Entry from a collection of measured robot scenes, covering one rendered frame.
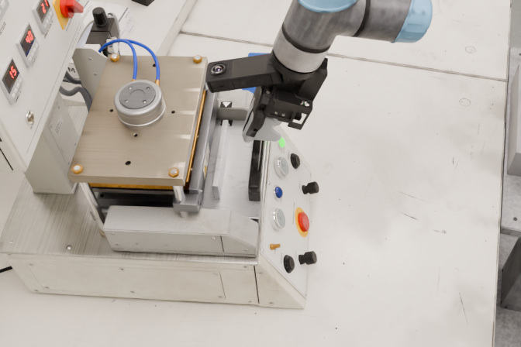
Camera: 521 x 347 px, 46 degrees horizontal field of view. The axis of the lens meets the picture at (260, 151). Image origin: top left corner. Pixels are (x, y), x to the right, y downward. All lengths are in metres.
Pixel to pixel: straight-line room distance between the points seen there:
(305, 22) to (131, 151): 0.35
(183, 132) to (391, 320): 0.53
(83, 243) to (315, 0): 0.59
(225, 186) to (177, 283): 0.20
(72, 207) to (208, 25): 0.76
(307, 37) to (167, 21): 0.91
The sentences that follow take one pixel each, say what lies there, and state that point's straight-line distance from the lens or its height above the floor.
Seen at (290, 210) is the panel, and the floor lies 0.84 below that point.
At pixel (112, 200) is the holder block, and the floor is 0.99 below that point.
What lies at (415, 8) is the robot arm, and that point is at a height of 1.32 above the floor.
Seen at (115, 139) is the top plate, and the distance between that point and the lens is 1.01.
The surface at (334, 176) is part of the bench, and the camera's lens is 1.37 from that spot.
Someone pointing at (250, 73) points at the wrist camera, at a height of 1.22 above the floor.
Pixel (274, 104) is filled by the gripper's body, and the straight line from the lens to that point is 0.93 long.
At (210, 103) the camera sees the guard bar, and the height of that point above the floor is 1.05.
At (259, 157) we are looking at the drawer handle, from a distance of 1.07.
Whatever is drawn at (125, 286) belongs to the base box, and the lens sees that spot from 1.21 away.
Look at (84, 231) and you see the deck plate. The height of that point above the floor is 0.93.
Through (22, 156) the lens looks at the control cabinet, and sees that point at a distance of 0.94.
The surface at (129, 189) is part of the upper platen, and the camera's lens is 1.05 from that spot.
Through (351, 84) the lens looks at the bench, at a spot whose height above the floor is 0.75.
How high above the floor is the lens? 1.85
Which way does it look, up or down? 51 degrees down
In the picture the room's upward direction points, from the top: 5 degrees counter-clockwise
